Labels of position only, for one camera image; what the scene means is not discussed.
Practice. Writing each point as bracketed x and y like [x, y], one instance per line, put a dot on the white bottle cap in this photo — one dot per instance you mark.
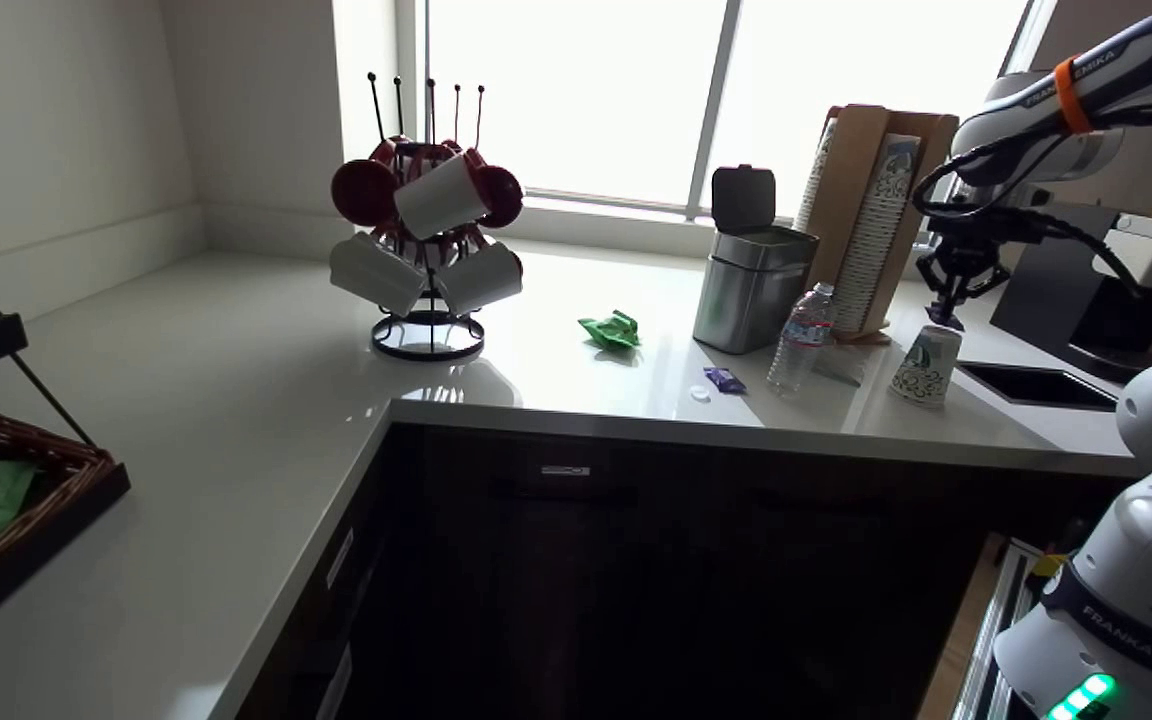
[696, 394]

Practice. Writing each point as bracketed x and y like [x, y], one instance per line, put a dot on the tall cardboard box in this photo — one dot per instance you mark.
[840, 147]

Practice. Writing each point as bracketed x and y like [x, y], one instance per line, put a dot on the white window frame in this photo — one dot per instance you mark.
[720, 104]

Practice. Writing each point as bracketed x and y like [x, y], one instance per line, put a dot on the white mug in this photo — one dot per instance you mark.
[441, 198]
[480, 277]
[372, 268]

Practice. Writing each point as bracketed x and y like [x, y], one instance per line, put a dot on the black sink basin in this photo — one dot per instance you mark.
[1038, 384]

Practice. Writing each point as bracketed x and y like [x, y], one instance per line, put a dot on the dark wood cabinet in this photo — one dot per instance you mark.
[738, 586]

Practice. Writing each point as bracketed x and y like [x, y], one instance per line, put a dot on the clear plastic water bottle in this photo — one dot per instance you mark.
[803, 343]

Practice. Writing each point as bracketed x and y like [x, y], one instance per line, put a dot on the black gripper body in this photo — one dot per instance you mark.
[962, 260]

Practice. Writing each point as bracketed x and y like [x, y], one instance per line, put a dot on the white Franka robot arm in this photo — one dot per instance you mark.
[1138, 60]

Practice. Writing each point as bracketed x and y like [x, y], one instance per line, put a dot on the red mug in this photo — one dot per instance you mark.
[417, 149]
[503, 198]
[361, 189]

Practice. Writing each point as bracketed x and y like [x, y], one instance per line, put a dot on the white patterned paper cup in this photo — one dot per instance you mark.
[925, 365]

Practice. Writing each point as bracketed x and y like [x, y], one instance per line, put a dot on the grey metal bin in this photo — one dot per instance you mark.
[749, 292]

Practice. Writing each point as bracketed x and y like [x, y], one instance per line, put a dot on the white drawer label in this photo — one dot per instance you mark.
[564, 469]

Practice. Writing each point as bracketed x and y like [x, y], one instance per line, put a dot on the dark grey canister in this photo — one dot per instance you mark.
[744, 198]

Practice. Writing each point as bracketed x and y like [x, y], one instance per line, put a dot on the grey printed package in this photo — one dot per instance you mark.
[879, 226]

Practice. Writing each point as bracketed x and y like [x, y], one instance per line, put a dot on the green crumpled packet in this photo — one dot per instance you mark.
[609, 328]

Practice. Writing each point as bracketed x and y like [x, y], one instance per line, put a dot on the crumpled purple candy wrapper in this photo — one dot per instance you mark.
[727, 382]

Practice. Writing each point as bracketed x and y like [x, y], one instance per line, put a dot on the wooden tray with greens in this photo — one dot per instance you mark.
[57, 503]

